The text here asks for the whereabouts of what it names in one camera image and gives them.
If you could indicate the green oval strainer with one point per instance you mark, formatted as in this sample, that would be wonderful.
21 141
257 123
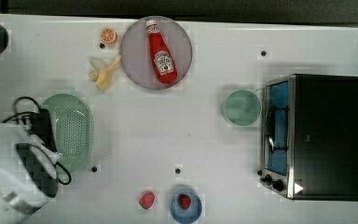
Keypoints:
72 125

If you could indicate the orange slice toy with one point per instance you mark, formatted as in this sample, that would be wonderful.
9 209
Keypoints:
109 36

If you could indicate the strawberry in bowl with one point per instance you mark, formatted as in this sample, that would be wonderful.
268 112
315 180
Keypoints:
184 201

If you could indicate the red strawberry toy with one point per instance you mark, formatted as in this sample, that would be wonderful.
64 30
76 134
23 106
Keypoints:
147 200

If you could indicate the blue bowl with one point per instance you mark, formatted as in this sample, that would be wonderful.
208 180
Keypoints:
192 214

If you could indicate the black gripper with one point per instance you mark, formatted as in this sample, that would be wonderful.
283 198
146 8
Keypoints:
41 126

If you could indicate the black toaster oven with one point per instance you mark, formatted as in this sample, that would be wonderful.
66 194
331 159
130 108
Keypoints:
309 137

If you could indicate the peeled banana toy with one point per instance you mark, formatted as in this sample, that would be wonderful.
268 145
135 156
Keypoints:
103 72

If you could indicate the red ketchup bottle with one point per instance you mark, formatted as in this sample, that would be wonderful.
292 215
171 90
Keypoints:
160 54

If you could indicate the grey round plate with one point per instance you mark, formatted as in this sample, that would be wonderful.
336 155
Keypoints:
134 50

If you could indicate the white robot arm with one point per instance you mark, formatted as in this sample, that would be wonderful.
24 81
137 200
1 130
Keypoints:
28 159

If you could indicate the green round plate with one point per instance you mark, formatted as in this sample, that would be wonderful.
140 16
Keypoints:
241 108

